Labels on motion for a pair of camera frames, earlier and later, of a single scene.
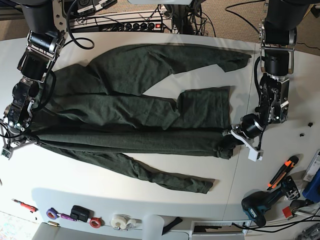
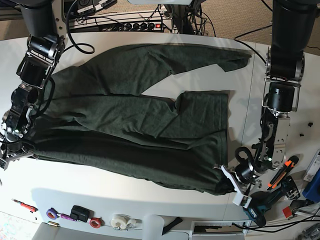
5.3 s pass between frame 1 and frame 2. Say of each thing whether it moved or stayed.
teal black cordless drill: stayed
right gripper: moved
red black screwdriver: stayed
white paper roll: stayed
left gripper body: moved
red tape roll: stayed
